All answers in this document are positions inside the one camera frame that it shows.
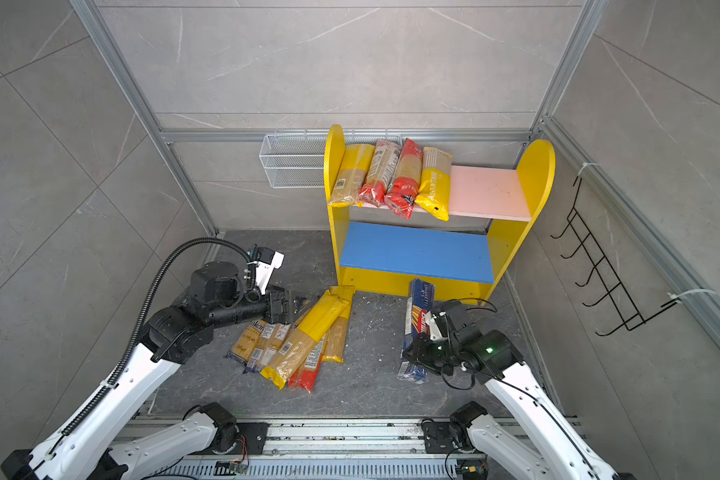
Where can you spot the red clear spaghetti bag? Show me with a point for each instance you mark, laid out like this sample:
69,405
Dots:
306,375

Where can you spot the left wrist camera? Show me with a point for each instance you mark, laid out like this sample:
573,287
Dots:
260,267

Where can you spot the short yellow spaghetti bag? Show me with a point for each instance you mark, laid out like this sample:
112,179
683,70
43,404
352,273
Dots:
335,341

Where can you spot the red labelled spaghetti bag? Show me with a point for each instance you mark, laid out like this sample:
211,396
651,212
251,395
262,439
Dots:
381,173

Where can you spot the yellow Pastatime spaghetti bag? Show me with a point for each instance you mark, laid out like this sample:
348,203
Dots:
435,185

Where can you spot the blue Ankara spaghetti bag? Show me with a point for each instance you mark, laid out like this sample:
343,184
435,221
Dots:
243,348

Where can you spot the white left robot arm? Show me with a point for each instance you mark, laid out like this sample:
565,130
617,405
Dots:
83,447

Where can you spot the white wire mesh basket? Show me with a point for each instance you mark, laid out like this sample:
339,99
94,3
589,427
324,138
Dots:
294,160

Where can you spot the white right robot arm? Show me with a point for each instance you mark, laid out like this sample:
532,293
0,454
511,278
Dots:
553,450

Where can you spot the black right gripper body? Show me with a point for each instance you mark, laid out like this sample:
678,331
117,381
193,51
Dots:
436,354

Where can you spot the blue clear spaghetti bag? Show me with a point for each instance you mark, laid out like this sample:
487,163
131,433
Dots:
267,346

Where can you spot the yellow topped spaghetti bag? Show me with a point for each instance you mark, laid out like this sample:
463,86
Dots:
353,169

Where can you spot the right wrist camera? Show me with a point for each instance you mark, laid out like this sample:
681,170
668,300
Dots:
442,318

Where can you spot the long yellow spaghetti bag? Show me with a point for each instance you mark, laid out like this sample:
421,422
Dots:
301,341

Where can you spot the blue Barilla spaghetti box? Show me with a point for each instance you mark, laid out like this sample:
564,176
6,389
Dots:
420,301

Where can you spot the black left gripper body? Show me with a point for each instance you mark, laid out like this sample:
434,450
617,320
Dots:
273,314

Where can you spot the black wire hook rack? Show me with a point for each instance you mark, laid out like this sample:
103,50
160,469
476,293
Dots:
603,273

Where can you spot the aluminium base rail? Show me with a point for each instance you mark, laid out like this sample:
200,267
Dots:
337,448

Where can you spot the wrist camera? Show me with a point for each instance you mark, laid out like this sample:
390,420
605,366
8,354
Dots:
442,318
260,267

